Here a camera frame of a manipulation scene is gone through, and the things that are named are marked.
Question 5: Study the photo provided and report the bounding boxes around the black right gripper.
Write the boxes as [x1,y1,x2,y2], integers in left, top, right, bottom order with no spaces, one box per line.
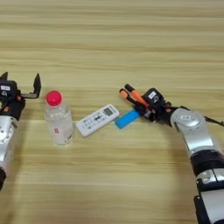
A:
[131,101,179,127]

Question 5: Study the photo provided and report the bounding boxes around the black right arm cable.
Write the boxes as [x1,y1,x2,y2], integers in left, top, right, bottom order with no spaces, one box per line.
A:
[204,115,224,128]

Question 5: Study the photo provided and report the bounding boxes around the labelled black box, gripper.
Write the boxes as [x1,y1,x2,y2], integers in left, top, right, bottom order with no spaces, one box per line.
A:
[0,80,19,99]
[141,87,165,111]

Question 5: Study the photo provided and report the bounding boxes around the white remote control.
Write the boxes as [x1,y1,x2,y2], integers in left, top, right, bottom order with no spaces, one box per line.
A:
[75,103,121,138]

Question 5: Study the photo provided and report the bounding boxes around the clear bottle with red cap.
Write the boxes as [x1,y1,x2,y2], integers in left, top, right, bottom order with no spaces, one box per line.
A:
[44,89,75,146]

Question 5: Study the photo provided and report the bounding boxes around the labelled black box, left gripper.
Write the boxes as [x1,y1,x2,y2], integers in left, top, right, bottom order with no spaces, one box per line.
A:
[0,80,19,99]

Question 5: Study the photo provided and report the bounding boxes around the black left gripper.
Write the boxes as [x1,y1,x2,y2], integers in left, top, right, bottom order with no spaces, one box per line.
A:
[0,71,42,119]

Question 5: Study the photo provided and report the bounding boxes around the labelled black box, right gripper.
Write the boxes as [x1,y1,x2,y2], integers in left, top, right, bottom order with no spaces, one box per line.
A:
[141,87,165,111]

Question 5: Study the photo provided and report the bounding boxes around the orange and black pliers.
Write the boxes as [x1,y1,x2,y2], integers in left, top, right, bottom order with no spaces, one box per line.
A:
[118,83,150,114]

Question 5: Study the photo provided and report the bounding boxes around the blue rectangular block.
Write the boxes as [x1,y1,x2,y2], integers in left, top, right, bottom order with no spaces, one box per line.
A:
[114,109,141,130]

